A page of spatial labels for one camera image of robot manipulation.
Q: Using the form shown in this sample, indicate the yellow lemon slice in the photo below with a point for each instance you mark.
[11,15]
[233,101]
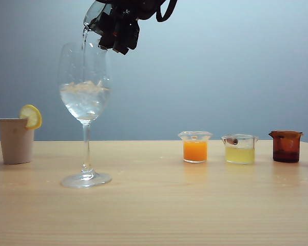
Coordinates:
[32,115]

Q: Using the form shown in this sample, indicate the beige paper cup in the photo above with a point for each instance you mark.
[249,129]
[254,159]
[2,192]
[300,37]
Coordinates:
[15,143]

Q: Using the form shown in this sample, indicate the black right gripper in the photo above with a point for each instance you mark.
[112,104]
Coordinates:
[138,7]

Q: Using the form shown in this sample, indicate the amber brown glass measuring cup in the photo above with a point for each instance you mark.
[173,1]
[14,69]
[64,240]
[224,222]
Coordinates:
[286,148]

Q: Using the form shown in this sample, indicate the tall clear wine glass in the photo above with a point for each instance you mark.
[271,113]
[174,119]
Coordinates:
[85,143]

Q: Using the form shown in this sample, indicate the smoky grey glass measuring cup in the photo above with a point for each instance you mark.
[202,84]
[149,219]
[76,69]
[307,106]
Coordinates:
[93,14]

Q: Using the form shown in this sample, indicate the clear measuring cup yellow juice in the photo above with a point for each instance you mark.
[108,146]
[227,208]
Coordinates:
[240,155]

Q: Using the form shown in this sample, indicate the clear measuring cup orange juice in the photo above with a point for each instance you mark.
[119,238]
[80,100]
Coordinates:
[195,151]

